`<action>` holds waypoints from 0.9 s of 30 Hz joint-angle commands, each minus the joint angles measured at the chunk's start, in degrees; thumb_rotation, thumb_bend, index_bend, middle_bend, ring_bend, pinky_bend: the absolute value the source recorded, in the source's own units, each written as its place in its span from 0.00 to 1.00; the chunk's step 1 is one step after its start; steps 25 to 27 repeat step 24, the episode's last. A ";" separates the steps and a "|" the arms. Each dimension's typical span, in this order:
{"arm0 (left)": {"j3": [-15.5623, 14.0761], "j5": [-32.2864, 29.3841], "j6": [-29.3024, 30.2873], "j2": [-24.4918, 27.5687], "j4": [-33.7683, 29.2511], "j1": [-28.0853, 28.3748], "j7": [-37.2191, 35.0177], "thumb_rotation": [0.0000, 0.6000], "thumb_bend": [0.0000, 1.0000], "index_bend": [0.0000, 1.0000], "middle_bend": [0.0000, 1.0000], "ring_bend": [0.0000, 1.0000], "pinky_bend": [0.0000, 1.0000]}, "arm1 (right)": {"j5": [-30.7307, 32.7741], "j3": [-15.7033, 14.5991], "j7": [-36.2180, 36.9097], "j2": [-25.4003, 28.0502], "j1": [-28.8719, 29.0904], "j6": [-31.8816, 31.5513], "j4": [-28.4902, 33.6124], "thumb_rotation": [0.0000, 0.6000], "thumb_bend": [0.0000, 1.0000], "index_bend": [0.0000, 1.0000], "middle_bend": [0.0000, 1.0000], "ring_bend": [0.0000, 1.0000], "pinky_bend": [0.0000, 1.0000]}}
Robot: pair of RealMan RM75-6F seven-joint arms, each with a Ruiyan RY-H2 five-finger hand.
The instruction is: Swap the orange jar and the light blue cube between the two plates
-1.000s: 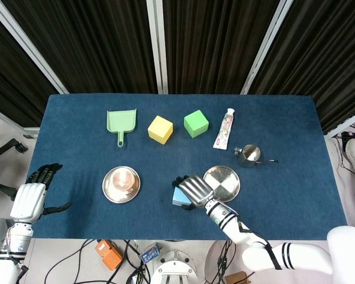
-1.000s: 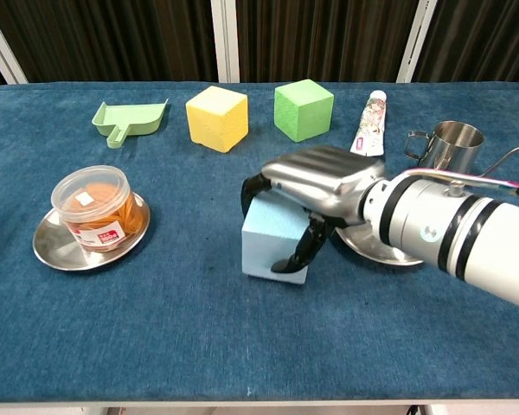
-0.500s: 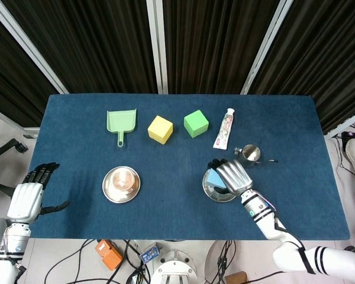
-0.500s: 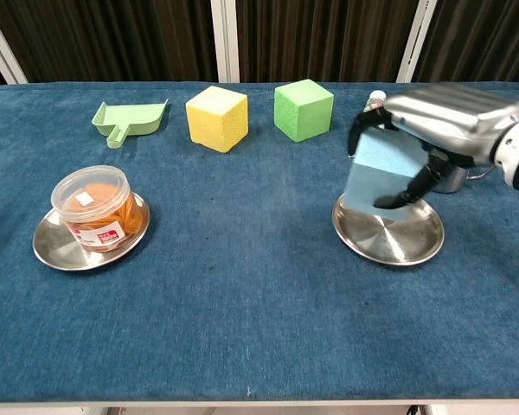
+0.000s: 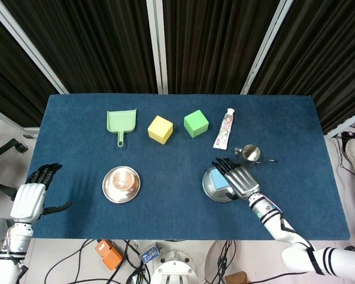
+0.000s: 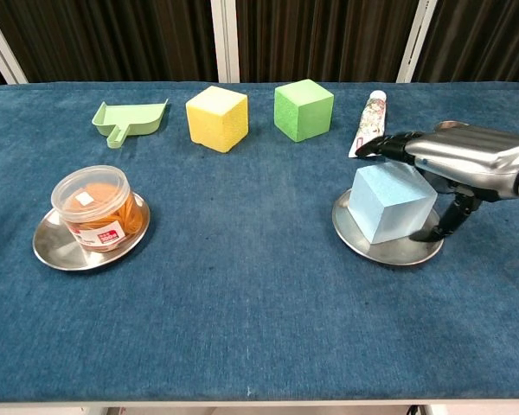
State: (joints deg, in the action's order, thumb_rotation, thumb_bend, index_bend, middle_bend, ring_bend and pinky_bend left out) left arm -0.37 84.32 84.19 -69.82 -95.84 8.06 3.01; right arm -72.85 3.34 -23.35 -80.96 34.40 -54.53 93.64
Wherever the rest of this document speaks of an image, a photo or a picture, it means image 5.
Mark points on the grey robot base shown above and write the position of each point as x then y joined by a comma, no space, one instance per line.
173,267

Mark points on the orange electronic device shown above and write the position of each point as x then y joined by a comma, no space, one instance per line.
108,253

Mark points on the black curtain panel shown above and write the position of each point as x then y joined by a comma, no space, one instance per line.
91,44
9,74
322,53
213,44

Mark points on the green plastic dustpan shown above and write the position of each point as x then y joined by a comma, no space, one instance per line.
121,121

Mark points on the blue table cloth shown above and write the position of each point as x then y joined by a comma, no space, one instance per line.
171,183

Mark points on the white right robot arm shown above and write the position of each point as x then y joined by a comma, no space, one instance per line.
296,251

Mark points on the steel gooseneck pitcher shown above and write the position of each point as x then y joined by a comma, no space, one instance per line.
251,154

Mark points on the round steel plate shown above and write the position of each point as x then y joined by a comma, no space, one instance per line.
216,193
118,197

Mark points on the white toothpaste tube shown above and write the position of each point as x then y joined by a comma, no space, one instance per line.
224,130

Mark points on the white frame post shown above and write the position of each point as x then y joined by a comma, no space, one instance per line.
347,121
266,47
32,50
157,44

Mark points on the clear jar brown powder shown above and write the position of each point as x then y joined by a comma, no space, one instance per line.
122,180

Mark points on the green foam cube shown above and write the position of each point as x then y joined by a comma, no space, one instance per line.
196,122

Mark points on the brown cardboard box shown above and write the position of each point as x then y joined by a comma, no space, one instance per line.
236,278

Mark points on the yellow foam cube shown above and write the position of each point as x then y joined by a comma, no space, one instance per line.
159,128

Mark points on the black office chair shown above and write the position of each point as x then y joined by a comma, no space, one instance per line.
6,152

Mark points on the light blue foam cube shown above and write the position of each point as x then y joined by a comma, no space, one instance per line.
219,182

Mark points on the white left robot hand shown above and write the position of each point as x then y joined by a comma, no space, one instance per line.
28,201

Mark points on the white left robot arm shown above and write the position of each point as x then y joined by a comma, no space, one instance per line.
12,251

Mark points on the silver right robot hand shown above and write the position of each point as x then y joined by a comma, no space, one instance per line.
242,180

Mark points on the small blue box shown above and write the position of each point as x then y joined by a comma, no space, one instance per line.
150,254

